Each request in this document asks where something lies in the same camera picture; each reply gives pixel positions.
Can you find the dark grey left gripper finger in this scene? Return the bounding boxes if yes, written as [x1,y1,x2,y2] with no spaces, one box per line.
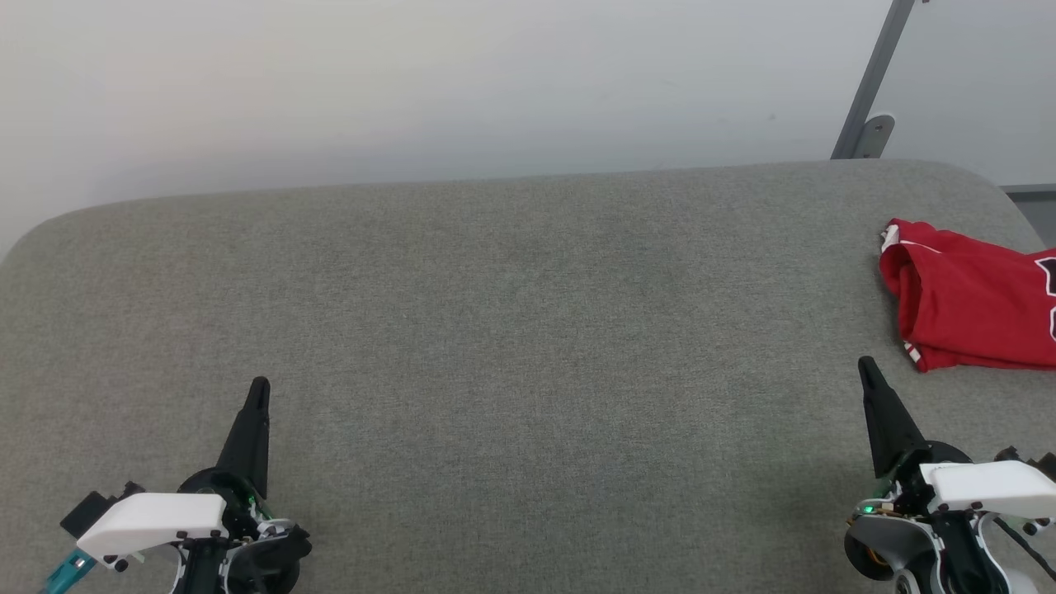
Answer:
[215,376,272,501]

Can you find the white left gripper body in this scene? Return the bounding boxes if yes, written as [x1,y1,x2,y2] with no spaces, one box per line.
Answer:
[75,467,271,573]

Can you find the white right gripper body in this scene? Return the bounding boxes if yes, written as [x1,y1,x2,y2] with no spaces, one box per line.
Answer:
[873,441,1056,518]

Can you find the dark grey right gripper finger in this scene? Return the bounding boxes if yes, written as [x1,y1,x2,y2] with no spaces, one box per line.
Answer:
[857,356,930,480]

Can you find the red and white garment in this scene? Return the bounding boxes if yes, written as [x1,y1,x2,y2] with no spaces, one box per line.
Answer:
[878,218,1056,374]

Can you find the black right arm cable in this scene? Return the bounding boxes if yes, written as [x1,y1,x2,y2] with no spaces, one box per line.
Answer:
[992,515,1056,580]

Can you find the teal left camera plug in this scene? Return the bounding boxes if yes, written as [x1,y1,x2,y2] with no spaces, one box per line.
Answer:
[40,548,97,594]

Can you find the grey metal bracket pole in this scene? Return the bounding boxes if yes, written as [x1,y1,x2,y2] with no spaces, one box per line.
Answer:
[829,0,919,161]

